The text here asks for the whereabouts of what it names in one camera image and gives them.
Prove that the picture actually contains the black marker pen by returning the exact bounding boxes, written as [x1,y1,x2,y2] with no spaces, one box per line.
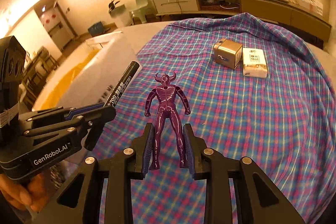
[104,61,140,107]

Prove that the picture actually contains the left hand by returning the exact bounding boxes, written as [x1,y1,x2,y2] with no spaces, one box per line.
[1,170,56,212]

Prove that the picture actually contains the white cardboard storage box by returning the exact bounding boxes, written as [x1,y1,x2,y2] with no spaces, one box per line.
[31,31,143,164]

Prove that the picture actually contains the wooden dining table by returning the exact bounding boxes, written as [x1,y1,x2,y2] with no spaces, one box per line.
[22,46,59,110]

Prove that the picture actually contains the blue crate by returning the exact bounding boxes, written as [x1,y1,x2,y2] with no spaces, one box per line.
[88,21,109,37]

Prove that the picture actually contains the plaid blue pink cloth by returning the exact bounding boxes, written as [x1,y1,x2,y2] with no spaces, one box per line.
[92,13,335,223]

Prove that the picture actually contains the white planter with plant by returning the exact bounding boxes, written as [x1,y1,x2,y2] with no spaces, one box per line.
[108,0,132,28]

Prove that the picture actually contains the green plastic chair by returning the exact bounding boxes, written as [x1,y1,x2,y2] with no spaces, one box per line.
[130,0,157,24]

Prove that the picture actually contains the white tissue pack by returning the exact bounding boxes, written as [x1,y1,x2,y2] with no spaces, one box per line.
[243,48,268,79]

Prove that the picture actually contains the gold cube box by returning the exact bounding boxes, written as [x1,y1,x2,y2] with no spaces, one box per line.
[213,38,243,69]

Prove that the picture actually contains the long tv cabinet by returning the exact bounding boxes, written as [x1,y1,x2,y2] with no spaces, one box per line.
[152,0,331,42]

